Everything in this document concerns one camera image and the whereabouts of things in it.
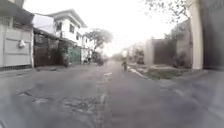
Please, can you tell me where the person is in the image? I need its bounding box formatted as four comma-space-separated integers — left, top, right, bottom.
121, 49, 130, 72

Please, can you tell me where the tree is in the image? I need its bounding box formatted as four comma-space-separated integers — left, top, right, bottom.
83, 28, 115, 66
144, 0, 191, 25

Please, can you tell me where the grey asphalt road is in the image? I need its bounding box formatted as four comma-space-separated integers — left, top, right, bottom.
0, 61, 224, 128

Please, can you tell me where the dirt verge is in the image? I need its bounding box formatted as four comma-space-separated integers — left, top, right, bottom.
127, 63, 202, 81

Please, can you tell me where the white building with roof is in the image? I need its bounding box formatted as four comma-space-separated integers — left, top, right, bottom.
32, 8, 90, 64

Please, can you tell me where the dark fence with green gate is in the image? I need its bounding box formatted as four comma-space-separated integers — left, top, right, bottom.
33, 28, 83, 68

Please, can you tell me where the building with pale pillar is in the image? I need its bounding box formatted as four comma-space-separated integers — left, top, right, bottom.
187, 0, 224, 71

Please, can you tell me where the building with white gate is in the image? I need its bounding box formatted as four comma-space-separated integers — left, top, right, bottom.
0, 0, 35, 72

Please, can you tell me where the grey wall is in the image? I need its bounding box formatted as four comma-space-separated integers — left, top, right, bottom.
143, 19, 193, 70

